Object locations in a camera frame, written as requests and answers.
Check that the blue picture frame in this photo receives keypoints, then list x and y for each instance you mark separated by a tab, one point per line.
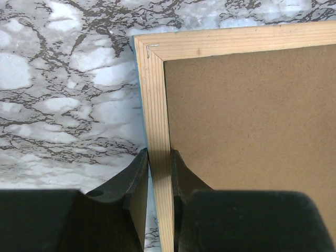
153	50

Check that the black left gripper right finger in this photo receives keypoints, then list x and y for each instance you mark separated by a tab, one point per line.
234	220

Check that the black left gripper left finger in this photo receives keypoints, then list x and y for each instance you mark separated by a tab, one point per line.
110	217

